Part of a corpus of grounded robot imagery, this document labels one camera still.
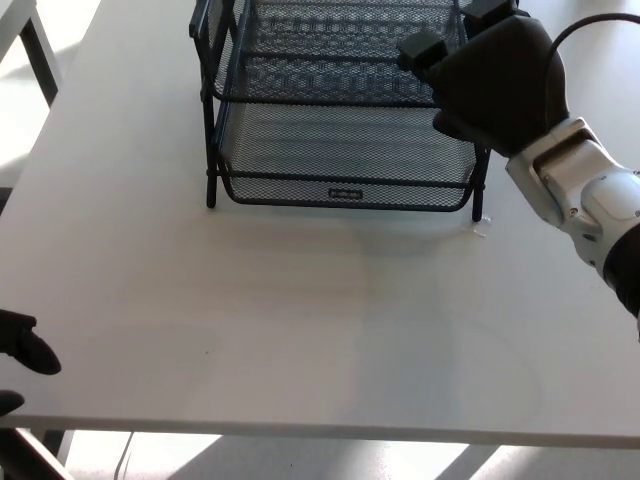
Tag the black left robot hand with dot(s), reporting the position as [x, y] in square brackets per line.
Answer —
[30, 345]

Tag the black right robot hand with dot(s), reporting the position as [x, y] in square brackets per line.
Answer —
[500, 85]

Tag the black mesh drawer tray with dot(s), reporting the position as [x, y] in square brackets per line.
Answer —
[325, 85]

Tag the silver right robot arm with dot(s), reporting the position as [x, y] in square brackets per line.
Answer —
[585, 190]

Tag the dark brown desk leg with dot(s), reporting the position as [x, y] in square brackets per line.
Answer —
[30, 455]

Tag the clear tape piece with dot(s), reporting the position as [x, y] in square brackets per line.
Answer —
[479, 230]

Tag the black mesh tray with label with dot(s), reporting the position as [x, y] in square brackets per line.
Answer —
[350, 150]

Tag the white side table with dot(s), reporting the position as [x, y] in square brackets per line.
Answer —
[42, 60]

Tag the black metal organizer frame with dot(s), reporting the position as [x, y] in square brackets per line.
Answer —
[210, 190]

